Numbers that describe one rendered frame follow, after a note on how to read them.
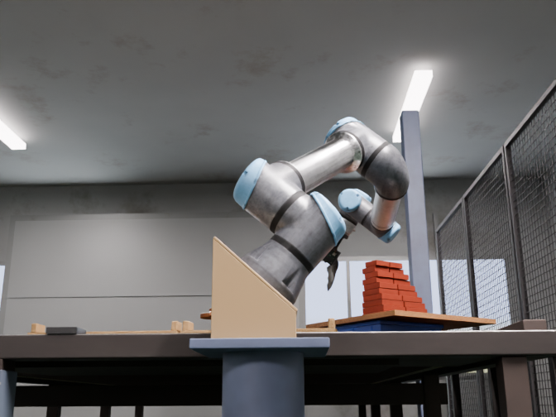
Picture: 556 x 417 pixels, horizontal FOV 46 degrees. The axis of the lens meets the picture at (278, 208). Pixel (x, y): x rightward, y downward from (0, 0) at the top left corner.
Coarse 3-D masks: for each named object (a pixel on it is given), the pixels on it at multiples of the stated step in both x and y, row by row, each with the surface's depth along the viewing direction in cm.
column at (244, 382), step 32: (224, 352) 136; (256, 352) 131; (288, 352) 132; (320, 352) 139; (224, 384) 134; (256, 384) 129; (288, 384) 131; (224, 416) 132; (256, 416) 127; (288, 416) 129
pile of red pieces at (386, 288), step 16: (368, 272) 264; (384, 272) 261; (400, 272) 268; (368, 288) 262; (384, 288) 259; (400, 288) 262; (368, 304) 260; (384, 304) 253; (400, 304) 259; (416, 304) 263
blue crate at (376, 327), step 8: (376, 320) 227; (384, 320) 227; (344, 328) 241; (352, 328) 237; (360, 328) 234; (368, 328) 231; (376, 328) 227; (384, 328) 226; (392, 328) 229; (400, 328) 231; (408, 328) 233; (416, 328) 235; (424, 328) 237; (432, 328) 239; (440, 328) 241
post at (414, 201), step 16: (416, 112) 388; (400, 128) 393; (416, 128) 386; (416, 144) 383; (416, 160) 380; (416, 176) 377; (416, 192) 375; (416, 208) 372; (416, 224) 369; (416, 240) 367; (416, 256) 364; (416, 272) 362; (416, 288) 359; (432, 304) 357
